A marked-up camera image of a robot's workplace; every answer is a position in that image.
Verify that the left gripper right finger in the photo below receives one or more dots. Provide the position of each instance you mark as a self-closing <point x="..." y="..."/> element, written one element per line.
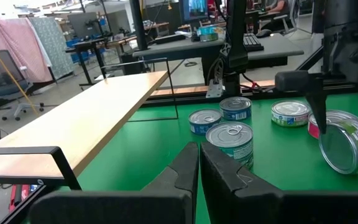
<point x="244" y="202"/>

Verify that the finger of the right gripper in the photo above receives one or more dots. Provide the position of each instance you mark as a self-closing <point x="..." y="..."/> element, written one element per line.
<point x="317" y="99"/>

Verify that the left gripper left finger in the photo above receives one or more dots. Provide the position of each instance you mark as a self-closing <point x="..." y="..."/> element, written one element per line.
<point x="166" y="202"/>

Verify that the silver lid green label can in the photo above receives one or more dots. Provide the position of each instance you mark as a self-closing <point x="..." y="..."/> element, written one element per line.
<point x="290" y="112"/>
<point x="340" y="149"/>
<point x="228" y="133"/>

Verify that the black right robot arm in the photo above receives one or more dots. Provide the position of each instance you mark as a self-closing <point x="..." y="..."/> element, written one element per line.
<point x="236" y="46"/>

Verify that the silver lid pink label can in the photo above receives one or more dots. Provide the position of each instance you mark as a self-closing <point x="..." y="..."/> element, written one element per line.
<point x="314" y="129"/>

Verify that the green table mat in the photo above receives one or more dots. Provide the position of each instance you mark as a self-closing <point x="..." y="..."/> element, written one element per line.
<point x="154" y="146"/>

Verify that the grey desk top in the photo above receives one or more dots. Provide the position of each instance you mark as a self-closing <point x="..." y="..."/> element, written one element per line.
<point x="179" y="46"/>
<point x="278" y="46"/>

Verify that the white office chair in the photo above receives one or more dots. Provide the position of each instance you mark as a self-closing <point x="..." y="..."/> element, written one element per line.
<point x="286" y="23"/>

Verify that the person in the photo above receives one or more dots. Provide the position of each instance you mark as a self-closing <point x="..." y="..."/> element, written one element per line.
<point x="280" y="6"/>

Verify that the silver lid blue label can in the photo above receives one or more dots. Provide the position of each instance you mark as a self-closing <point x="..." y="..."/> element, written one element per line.
<point x="235" y="107"/>
<point x="204" y="119"/>

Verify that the black computer mouse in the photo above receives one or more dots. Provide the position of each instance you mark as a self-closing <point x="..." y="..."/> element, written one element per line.
<point x="263" y="33"/>

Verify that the black keyboard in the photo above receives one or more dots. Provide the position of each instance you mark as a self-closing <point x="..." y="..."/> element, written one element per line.
<point x="253" y="43"/>

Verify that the red black toolbox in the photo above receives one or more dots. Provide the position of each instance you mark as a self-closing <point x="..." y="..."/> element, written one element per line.
<point x="15" y="197"/>

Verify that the black computer monitor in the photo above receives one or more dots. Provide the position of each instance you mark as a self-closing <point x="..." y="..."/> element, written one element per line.
<point x="194" y="9"/>

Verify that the black flat box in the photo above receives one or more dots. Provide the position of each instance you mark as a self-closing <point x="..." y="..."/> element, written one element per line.
<point x="168" y="39"/>

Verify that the black workbench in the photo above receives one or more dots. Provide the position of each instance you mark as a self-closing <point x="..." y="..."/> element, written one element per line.
<point x="82" y="46"/>

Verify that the grey patterned cloth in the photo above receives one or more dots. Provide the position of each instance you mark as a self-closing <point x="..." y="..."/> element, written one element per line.
<point x="54" y="46"/>

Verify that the pink patterned cloth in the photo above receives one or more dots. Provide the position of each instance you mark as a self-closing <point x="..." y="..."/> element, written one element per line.
<point x="14" y="43"/>

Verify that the silver metal bracket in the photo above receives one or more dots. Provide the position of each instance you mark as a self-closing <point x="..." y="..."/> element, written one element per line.
<point x="214" y="88"/>

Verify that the wooden shelf black metal frame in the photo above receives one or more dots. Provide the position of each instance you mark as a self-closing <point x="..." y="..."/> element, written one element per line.
<point x="73" y="124"/>

